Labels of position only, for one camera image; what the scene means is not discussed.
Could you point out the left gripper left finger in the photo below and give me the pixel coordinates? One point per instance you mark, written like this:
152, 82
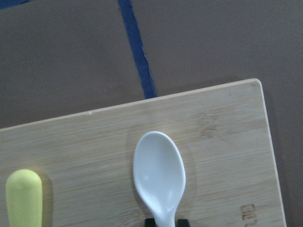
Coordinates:
149, 222

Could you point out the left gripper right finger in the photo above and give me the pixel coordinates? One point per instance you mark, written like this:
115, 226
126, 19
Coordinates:
183, 223

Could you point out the white plastic spoon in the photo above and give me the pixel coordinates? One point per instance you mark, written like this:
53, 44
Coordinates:
159, 176

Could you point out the bamboo cutting board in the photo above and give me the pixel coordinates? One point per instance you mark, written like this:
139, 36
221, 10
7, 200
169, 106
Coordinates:
85, 160

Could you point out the yellow plastic knife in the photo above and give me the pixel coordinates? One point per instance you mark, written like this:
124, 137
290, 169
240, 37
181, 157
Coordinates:
24, 198

